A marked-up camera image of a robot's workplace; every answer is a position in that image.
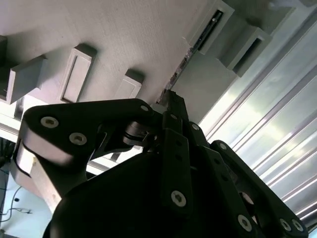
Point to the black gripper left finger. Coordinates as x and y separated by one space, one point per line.
99 119

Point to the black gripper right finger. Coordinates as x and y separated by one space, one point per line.
223 163

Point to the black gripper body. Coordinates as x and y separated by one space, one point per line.
119 198

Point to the RAM stick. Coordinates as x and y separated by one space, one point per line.
207 33

